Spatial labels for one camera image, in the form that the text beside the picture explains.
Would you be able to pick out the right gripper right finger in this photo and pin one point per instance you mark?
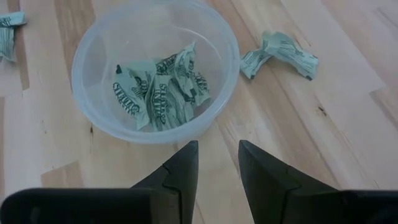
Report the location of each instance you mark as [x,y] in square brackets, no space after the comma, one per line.
[264,180]

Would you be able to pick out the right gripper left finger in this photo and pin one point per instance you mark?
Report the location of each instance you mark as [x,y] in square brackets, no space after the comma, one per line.
[180,174]

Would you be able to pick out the green stevia sweetener packet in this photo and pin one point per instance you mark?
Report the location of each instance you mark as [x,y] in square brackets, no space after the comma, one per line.
[130,93]
[183,62]
[168,105]
[7,34]
[200,88]
[286,53]

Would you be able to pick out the clear plastic container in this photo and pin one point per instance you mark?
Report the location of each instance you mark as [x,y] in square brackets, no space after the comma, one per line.
[93,62]

